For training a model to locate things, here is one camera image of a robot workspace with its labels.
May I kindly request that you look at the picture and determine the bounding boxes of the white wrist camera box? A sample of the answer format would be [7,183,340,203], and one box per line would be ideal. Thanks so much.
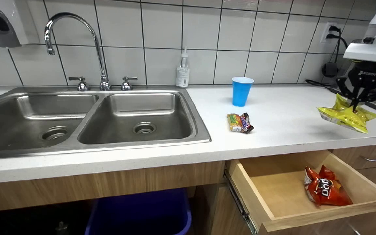
[342,40,376,65]

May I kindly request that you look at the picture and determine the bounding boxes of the chrome gooseneck faucet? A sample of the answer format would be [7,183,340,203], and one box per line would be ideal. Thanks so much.
[43,12,113,91]

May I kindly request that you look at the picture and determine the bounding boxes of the white wall outlet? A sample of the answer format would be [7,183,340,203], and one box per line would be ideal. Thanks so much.
[324,21,345,43]

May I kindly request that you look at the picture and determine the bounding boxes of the red Doritos chip packet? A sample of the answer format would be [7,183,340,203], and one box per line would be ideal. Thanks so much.
[303,164,354,207]

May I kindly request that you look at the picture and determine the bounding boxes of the dark multicolour candy packet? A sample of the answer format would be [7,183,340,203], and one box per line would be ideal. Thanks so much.
[226,111,255,134]

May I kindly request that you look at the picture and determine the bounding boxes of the clear sanitizer pump bottle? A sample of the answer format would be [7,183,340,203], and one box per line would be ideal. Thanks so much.
[175,48,191,89]

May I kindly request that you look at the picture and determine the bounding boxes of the yellow chip packet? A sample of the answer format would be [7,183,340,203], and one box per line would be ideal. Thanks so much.
[318,92,376,134]

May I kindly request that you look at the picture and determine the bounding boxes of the wide closed wooden drawer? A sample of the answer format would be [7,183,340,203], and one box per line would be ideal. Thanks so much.
[331,142,376,171]

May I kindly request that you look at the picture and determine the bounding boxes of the black power cord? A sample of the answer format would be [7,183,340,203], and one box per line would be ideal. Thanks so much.
[322,25,350,79]

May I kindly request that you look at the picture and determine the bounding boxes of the blue recycling bin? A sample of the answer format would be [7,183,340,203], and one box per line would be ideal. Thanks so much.
[84,188,194,235]

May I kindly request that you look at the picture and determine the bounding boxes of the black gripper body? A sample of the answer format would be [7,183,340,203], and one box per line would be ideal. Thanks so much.
[349,61,376,89]

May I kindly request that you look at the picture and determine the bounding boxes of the chrome faucet knob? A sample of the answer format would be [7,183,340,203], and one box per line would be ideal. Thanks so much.
[68,75,89,91]
[121,75,140,91]

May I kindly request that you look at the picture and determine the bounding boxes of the steel double sink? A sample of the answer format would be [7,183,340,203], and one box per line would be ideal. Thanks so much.
[0,86,213,160]

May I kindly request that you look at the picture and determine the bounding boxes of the wooden panel under sink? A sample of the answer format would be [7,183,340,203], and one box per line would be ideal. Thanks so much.
[0,160,226,214]

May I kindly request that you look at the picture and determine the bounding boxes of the blue plastic cup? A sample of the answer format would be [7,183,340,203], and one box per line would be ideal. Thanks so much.
[231,75,256,108]

